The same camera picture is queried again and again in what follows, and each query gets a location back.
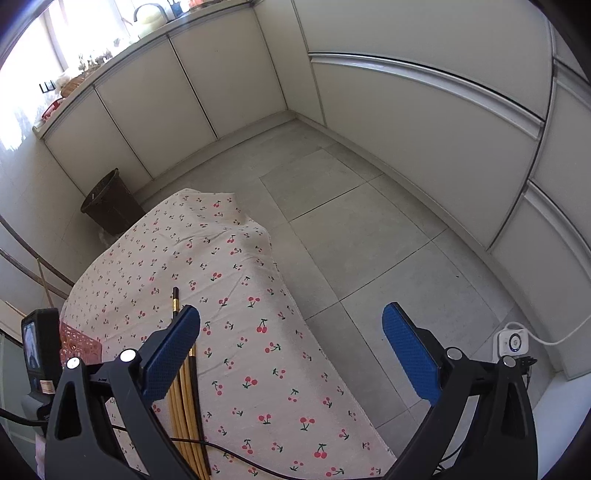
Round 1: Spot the white kitchen cabinet row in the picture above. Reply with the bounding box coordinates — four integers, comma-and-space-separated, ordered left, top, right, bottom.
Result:
32, 7, 289, 185

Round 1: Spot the wooden broom handle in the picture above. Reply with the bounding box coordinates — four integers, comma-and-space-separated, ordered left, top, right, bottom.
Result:
35, 258, 54, 310

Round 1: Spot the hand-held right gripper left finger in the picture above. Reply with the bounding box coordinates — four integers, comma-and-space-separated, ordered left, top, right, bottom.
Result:
44, 304, 205, 480

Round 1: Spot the brown trash bin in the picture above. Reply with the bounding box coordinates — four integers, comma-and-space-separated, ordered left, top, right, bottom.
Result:
81, 168, 146, 236

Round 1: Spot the white power socket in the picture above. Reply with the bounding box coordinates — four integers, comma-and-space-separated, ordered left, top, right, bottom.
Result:
493, 323, 530, 359

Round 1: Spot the white power cable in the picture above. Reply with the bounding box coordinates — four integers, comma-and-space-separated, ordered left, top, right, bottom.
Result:
525, 316, 591, 348

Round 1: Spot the wicker basket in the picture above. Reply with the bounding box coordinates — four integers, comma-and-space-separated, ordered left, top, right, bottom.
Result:
60, 74, 87, 96

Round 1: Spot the frosted glass door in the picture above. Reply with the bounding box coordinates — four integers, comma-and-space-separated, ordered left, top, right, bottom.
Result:
0, 217, 75, 444

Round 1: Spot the cherry print tablecloth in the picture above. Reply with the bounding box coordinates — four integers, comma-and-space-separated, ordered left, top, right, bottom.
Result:
60, 188, 398, 480

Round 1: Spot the black cable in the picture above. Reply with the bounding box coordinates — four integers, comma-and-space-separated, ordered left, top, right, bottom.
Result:
0, 408, 49, 428

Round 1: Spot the white drawer cabinet row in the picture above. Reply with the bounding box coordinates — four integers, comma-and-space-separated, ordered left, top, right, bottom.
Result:
254, 0, 591, 381

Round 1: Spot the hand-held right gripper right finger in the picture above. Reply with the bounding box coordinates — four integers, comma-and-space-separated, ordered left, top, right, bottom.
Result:
381, 302, 539, 480

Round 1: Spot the pink utensil basket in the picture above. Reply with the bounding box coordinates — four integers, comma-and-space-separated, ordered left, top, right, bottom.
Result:
59, 322, 102, 367

